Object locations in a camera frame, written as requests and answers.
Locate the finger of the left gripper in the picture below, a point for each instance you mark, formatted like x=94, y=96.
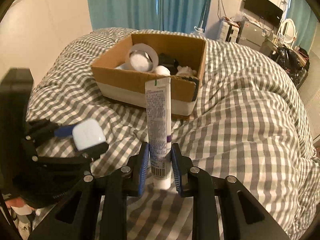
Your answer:
x=45, y=129
x=86, y=156

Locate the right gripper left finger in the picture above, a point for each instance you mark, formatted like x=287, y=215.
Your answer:
x=97, y=207

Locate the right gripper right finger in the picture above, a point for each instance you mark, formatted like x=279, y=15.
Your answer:
x=222, y=207

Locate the white earbuds case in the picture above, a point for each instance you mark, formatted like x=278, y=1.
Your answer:
x=87, y=134

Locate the white printed tube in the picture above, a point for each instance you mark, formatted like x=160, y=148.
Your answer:
x=158, y=112

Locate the white plastic bottle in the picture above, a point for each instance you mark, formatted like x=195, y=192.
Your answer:
x=162, y=70

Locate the tape roll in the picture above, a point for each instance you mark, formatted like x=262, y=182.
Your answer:
x=153, y=56

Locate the black wallet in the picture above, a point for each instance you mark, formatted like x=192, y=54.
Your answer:
x=168, y=62

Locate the white plush toy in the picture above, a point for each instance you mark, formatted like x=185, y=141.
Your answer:
x=185, y=71

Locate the tissue pack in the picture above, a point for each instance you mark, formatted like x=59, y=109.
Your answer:
x=123, y=66

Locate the white sock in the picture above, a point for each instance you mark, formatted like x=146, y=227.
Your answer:
x=140, y=61

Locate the cardboard box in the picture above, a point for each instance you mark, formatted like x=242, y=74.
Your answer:
x=128, y=86

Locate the grey checkered duvet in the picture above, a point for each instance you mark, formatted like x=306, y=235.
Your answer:
x=249, y=122

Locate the black bag pile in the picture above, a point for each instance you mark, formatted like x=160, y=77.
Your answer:
x=291, y=63

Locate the teal curtain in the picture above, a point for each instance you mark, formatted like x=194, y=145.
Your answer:
x=305, y=21
x=168, y=15

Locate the silver mini fridge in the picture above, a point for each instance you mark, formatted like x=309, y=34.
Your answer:
x=250, y=35

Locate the white suitcase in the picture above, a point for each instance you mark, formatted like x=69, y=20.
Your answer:
x=228, y=31

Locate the white oval mirror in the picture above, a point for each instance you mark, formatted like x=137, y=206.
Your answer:
x=287, y=32

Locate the teal curtain right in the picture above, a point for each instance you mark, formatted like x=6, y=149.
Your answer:
x=305, y=21

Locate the black wall television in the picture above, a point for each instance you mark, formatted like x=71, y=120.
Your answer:
x=266, y=10

